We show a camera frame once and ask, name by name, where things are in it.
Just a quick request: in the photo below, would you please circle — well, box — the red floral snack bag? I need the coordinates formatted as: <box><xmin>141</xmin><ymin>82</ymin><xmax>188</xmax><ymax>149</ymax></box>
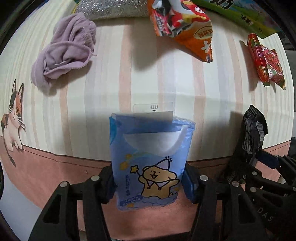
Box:
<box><xmin>247</xmin><ymin>33</ymin><xmax>285</xmax><ymax>90</ymax></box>

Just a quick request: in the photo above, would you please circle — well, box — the black snack bag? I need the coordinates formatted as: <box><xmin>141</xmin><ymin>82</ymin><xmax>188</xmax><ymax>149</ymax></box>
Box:
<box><xmin>225</xmin><ymin>105</ymin><xmax>268</xmax><ymax>183</ymax></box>

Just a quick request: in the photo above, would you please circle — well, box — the orange red snack bag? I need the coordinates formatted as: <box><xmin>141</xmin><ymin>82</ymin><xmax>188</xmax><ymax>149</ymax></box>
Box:
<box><xmin>147</xmin><ymin>0</ymin><xmax>213</xmax><ymax>63</ymax></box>

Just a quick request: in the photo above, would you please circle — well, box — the brown cardboard box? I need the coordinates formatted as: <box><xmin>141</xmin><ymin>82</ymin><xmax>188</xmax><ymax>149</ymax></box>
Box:
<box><xmin>194</xmin><ymin>0</ymin><xmax>281</xmax><ymax>39</ymax></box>

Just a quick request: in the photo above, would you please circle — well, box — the blue cartoon tissue pack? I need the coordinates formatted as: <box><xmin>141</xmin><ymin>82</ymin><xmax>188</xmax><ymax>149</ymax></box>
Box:
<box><xmin>109</xmin><ymin>102</ymin><xmax>195</xmax><ymax>211</ymax></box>

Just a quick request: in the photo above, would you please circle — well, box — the purple cloth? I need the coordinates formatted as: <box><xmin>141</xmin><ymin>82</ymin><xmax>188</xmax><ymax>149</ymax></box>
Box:
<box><xmin>31</xmin><ymin>13</ymin><xmax>96</xmax><ymax>94</ymax></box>

